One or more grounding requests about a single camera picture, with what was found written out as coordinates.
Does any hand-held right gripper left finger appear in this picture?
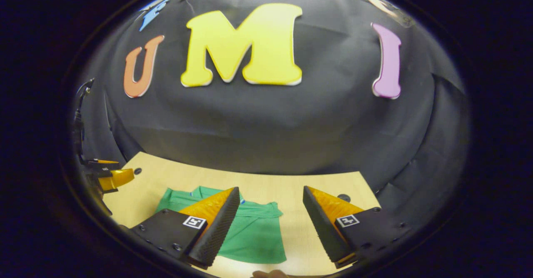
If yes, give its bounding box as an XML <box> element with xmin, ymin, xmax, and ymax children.
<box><xmin>130</xmin><ymin>187</ymin><xmax>241</xmax><ymax>270</ymax></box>

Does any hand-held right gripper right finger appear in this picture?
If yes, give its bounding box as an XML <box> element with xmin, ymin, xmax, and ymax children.
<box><xmin>302</xmin><ymin>185</ymin><xmax>411</xmax><ymax>269</ymax></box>

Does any green T-shirt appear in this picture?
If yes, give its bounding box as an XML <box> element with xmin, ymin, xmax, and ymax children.
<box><xmin>155</xmin><ymin>186</ymin><xmax>287</xmax><ymax>264</ymax></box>

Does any black tripod stand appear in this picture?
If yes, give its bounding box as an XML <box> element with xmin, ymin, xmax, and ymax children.
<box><xmin>73</xmin><ymin>78</ymin><xmax>95</xmax><ymax>162</ymax></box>

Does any black backdrop cloth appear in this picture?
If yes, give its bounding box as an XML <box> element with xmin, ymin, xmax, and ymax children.
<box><xmin>73</xmin><ymin>0</ymin><xmax>471</xmax><ymax>224</ymax></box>

